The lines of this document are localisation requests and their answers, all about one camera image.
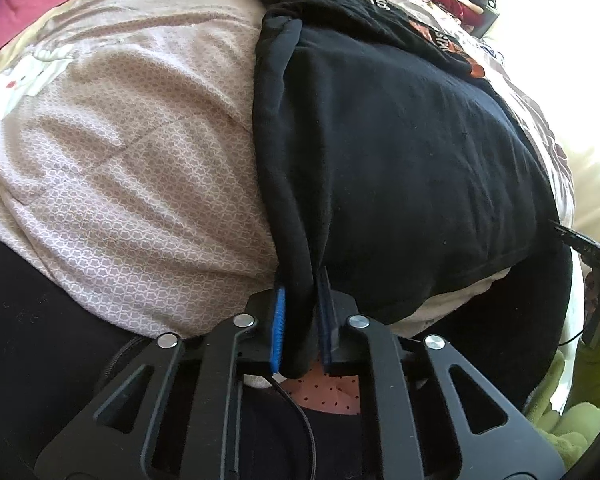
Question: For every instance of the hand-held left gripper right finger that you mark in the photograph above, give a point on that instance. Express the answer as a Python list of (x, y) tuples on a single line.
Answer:
[(325, 320)]

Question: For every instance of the green cloth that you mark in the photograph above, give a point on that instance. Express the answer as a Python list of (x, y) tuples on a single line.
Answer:
[(590, 375)]

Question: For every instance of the person's pink dotted top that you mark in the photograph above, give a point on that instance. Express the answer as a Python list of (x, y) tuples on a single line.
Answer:
[(330, 395)]

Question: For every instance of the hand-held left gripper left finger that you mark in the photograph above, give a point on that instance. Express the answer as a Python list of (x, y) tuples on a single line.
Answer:
[(279, 325)]

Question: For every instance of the person's black pants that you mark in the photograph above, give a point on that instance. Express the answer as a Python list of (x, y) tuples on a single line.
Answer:
[(40, 360)]

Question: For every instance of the lilac printed quilt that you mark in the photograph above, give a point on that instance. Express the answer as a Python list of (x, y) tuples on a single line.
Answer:
[(130, 185)]

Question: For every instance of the black box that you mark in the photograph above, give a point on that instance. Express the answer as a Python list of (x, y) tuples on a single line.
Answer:
[(490, 22)]

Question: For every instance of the black sweater with orange cuffs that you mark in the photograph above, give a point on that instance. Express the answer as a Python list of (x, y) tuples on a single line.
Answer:
[(405, 160)]

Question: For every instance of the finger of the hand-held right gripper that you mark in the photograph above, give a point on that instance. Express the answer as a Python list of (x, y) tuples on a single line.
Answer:
[(580, 240)]

